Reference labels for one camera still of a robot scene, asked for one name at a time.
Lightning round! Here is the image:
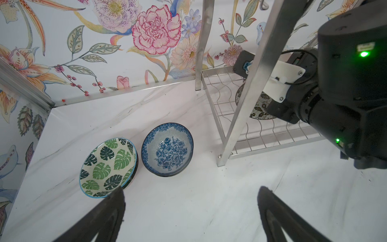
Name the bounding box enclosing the green leaf pattern bowl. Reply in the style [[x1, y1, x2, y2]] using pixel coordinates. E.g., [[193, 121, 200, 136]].
[[79, 138, 139, 198]]

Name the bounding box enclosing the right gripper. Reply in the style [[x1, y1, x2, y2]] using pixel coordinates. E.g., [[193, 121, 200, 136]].
[[232, 48, 318, 125]]

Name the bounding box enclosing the blue floral bowl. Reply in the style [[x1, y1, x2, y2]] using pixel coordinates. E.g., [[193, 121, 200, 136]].
[[141, 123, 194, 177]]

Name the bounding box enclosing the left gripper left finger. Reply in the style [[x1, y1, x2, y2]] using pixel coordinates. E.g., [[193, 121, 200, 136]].
[[55, 187, 126, 242]]

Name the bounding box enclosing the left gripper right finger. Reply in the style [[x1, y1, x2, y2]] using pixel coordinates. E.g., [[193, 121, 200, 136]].
[[257, 186, 329, 242]]

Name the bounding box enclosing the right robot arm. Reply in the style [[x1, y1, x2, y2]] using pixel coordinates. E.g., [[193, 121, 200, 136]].
[[233, 1, 387, 169]]

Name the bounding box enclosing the red pattern bowl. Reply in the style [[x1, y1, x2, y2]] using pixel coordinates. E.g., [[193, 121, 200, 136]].
[[250, 92, 275, 120]]

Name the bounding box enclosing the steel two-tier dish rack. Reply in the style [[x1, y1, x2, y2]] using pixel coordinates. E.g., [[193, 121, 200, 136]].
[[195, 1, 324, 167]]

